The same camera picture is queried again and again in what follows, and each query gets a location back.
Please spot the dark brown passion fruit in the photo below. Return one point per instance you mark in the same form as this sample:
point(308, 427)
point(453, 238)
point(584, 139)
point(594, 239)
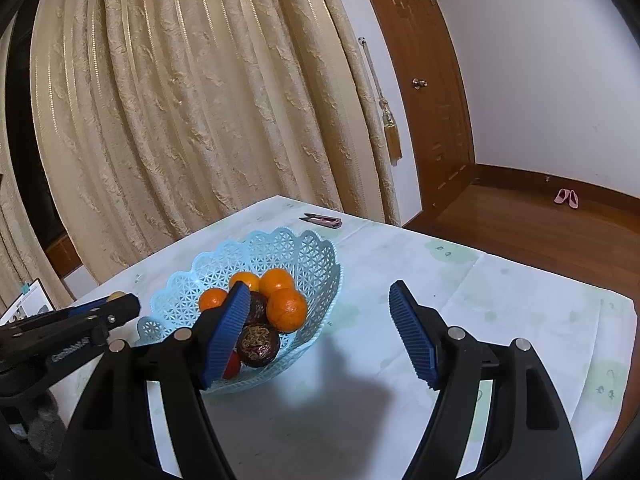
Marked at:
point(260, 346)
point(258, 307)

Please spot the beige curtain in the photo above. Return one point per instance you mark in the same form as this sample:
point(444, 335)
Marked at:
point(20, 250)
point(200, 110)

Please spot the large orange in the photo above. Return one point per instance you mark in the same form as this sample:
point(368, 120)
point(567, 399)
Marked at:
point(287, 311)

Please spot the blue binder clip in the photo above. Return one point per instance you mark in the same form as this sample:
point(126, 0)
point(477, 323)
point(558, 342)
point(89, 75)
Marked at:
point(25, 288)

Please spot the small red tomato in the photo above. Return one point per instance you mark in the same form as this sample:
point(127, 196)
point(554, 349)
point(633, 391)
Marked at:
point(232, 366)

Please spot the pink slipper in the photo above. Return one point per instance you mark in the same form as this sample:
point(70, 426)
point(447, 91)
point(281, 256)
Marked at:
point(562, 195)
point(574, 200)

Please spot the light blue plastic basket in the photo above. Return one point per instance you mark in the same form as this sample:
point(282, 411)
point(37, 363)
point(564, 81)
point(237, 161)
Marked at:
point(305, 260)

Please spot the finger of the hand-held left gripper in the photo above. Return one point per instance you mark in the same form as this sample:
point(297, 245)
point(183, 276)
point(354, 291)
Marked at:
point(120, 310)
point(85, 308)

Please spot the photo collage card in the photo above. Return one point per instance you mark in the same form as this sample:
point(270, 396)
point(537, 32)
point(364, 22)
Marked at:
point(22, 310)

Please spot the pink thread snips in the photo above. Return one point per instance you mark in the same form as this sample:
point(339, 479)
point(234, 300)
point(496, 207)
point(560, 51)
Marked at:
point(322, 220)

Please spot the curtain tieback tassel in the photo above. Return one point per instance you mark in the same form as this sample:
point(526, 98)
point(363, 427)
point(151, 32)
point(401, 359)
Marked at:
point(388, 120)

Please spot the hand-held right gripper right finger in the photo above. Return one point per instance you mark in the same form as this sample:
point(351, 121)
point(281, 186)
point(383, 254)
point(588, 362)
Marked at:
point(415, 335)

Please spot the dark window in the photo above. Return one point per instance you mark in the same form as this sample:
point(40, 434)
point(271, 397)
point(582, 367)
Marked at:
point(30, 160)

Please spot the person's left hand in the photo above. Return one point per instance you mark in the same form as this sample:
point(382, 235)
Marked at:
point(45, 425)

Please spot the brown wooden door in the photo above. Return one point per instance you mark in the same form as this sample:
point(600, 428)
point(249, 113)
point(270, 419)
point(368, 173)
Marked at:
point(425, 35)

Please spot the small orange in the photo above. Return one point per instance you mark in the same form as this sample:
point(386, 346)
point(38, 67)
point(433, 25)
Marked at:
point(245, 280)
point(276, 282)
point(212, 300)

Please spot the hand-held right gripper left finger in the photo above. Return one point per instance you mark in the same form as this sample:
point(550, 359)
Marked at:
point(227, 332)

